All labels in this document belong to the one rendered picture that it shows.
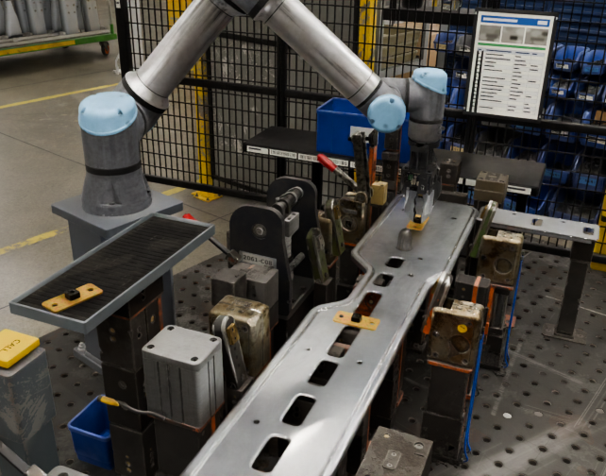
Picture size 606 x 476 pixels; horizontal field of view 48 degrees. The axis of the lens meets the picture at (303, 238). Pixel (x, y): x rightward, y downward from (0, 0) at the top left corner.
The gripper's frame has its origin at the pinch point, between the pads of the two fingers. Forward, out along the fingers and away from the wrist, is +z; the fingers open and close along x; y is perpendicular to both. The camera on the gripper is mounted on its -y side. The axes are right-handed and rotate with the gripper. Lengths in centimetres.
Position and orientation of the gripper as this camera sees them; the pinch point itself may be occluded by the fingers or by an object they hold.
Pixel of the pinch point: (418, 215)
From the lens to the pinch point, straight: 167.4
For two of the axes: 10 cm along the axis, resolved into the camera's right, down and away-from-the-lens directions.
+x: 9.2, 1.8, -3.4
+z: -0.2, 9.0, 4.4
